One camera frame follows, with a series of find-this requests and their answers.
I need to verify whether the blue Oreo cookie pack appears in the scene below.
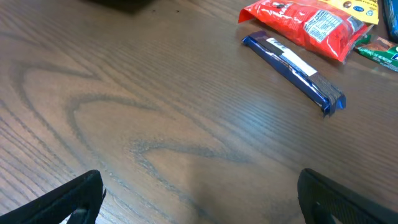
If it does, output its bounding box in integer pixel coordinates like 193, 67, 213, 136
383, 0, 398, 42

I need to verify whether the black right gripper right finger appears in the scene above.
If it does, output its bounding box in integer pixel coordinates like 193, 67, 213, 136
297, 168, 397, 224

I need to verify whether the black gift box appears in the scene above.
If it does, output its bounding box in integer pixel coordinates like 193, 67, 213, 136
86, 0, 153, 14

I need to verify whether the dark blue chocolate bar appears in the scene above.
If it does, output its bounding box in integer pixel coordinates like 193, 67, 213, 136
242, 30, 346, 116

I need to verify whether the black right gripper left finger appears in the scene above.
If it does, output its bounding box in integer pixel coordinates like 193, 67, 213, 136
1, 170, 106, 224

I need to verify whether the red snack bag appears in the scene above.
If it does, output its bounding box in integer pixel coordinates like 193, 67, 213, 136
238, 0, 368, 62

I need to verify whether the green red KitKat bar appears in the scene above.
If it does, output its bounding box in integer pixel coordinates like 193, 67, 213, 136
355, 35, 397, 72

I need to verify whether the yellow snack bag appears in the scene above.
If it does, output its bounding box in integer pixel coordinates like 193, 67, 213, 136
320, 0, 379, 25

